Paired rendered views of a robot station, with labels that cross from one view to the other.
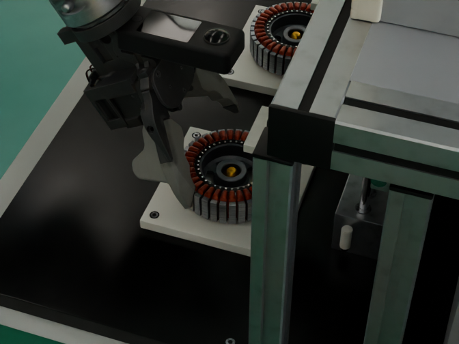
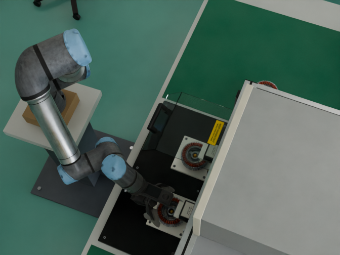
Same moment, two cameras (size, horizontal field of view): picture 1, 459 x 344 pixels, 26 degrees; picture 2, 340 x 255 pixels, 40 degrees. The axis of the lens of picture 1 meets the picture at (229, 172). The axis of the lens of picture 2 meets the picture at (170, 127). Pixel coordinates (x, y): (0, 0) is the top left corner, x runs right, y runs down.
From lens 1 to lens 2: 104 cm
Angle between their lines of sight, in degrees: 20
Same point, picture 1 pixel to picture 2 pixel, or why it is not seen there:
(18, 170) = (112, 197)
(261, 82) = (183, 171)
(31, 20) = (111, 40)
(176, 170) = (155, 221)
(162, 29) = (151, 192)
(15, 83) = (106, 73)
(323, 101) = not seen: outside the picture
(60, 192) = (124, 210)
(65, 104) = not seen: hidden behind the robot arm
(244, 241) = (173, 232)
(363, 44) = (194, 243)
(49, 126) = not seen: hidden behind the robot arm
